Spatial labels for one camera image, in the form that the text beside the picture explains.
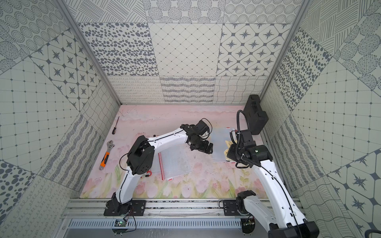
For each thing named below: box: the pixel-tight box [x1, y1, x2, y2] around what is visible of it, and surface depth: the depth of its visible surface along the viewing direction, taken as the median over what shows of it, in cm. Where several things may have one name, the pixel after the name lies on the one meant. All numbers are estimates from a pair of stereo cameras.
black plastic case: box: [243, 94, 269, 135], surface depth 96 cm
